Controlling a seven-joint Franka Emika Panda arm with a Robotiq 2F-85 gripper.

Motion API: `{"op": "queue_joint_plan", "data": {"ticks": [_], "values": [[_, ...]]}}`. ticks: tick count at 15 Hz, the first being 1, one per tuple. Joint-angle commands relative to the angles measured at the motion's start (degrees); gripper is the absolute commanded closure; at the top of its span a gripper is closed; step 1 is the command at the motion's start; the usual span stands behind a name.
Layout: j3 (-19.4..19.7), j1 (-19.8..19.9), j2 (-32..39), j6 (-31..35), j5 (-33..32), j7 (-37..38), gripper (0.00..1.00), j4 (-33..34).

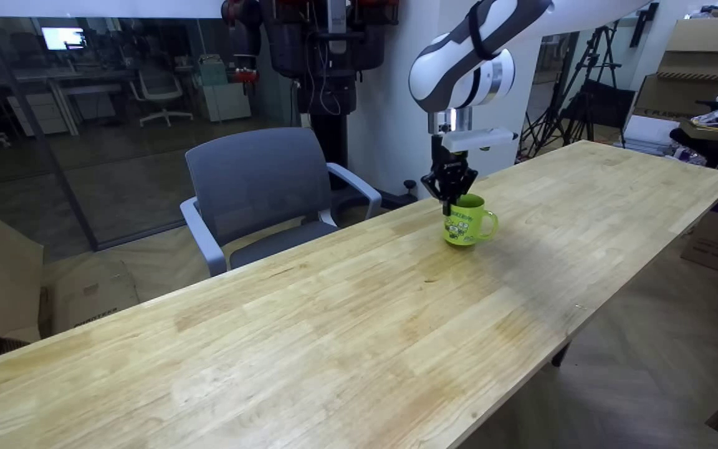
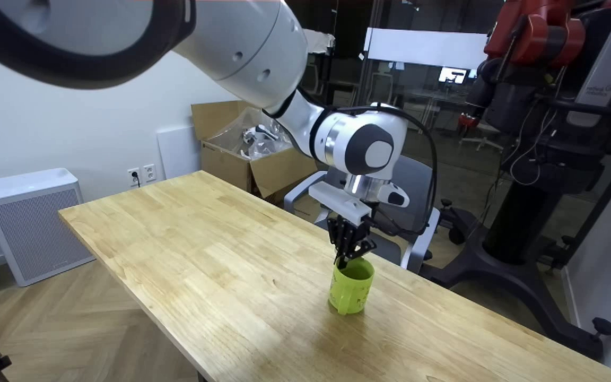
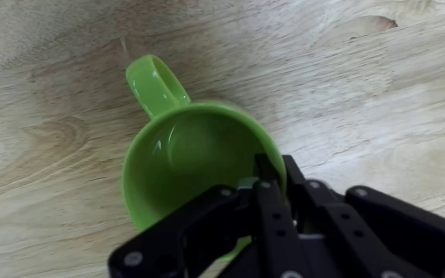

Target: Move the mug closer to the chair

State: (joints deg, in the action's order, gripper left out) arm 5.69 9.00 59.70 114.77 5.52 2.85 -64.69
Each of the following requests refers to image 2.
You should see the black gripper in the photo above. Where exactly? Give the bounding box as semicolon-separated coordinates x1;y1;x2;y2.
325;212;377;274

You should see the green ceramic mug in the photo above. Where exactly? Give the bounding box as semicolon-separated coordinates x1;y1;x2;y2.
327;255;377;318

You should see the white office chair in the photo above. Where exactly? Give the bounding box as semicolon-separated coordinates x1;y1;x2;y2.
458;113;504;155

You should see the grey armchair with white arms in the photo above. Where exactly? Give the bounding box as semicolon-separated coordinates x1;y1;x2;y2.
317;155;442;274

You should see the crumpled clear plastic packaging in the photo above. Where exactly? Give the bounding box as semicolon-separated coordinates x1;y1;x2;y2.
237;123;285;162

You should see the open brown cardboard box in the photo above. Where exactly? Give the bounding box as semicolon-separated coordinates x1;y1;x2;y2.
189;100;322;202

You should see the lit computer monitor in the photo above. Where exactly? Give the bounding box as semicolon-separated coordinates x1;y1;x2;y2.
437;66;470;85

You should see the white air purifier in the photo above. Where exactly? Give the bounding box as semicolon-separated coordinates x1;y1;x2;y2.
0;166;96;289

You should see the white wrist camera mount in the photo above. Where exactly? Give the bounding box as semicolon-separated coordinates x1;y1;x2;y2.
282;167;377;230

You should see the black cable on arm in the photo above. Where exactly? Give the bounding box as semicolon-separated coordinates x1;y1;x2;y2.
318;104;442;236

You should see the white wall panel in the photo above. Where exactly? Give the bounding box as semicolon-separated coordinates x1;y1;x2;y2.
154;126;196;181

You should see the white wall outlet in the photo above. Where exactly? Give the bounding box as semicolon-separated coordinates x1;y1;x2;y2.
125;162;157;188

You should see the red and black pedestal robot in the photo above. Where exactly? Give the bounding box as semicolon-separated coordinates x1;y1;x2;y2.
418;0;611;362

